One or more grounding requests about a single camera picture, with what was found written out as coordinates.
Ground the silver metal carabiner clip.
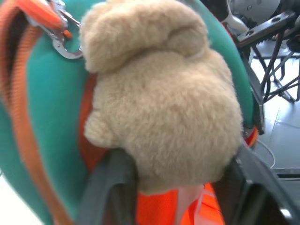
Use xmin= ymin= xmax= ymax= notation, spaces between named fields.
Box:
xmin=45 ymin=0 xmax=84 ymax=60

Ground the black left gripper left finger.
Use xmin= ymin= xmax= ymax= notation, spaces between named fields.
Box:
xmin=75 ymin=149 xmax=137 ymax=225

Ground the silver robot body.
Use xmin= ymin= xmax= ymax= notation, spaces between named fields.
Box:
xmin=220 ymin=0 xmax=285 ymax=27

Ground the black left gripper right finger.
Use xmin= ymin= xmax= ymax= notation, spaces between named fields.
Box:
xmin=219 ymin=143 xmax=300 ymax=225

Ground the orange and teal backpack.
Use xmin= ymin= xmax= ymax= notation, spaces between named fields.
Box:
xmin=0 ymin=0 xmax=260 ymax=225

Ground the beige plush toy pendant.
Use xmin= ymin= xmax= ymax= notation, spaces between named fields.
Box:
xmin=79 ymin=0 xmax=245 ymax=195

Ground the black metal folding stand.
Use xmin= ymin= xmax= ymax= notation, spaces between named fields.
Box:
xmin=236 ymin=11 xmax=300 ymax=104

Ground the white floor cable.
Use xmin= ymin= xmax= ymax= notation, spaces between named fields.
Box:
xmin=257 ymin=138 xmax=277 ymax=170

